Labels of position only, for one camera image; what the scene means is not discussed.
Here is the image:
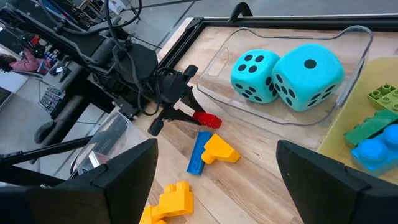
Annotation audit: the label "flat dark blue toy block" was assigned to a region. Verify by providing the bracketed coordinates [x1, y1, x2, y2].
[186, 130, 213, 176]

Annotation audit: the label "dark green toy block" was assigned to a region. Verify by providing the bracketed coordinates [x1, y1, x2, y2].
[343, 108, 398, 149]

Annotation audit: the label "red toy block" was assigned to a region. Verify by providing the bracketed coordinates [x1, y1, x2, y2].
[192, 111, 223, 130]

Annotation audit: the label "small yellow toy block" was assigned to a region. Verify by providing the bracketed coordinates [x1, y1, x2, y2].
[201, 133, 242, 165]

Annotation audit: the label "yellow translucent plastic bin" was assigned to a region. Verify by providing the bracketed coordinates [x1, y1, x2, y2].
[317, 55, 398, 186]

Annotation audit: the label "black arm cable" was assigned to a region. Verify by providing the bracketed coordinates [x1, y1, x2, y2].
[104, 0, 162, 118]

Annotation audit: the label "large teal foam dice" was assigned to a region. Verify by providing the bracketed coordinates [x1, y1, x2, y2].
[271, 43, 346, 112]

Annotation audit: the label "black computer mouse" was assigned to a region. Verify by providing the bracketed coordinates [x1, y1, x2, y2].
[33, 120, 57, 145]

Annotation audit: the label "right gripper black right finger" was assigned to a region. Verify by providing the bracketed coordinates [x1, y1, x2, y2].
[275, 139, 398, 224]

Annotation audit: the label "person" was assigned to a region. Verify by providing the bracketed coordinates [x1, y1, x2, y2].
[0, 48, 53, 75]

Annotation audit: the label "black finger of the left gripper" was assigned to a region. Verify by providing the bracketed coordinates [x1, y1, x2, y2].
[147, 108, 202, 137]
[182, 86, 206, 114]

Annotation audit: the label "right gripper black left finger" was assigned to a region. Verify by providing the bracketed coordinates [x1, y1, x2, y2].
[0, 138, 159, 224]

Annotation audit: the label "big light blue toy block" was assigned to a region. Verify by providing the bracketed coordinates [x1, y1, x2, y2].
[350, 123, 398, 174]

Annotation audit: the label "light green toy block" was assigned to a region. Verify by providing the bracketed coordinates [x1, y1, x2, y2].
[366, 83, 398, 113]

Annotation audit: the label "large yellow toy block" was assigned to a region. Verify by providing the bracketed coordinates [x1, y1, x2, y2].
[139, 181, 194, 224]

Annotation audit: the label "black table handle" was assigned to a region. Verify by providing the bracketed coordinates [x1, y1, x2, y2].
[228, 1, 253, 18]

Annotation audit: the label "clear plastic container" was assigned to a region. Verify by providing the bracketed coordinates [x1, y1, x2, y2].
[73, 110, 133, 177]
[196, 24, 374, 127]

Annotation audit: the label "small teal foam dice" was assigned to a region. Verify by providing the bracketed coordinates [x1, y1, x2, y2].
[230, 49, 281, 105]

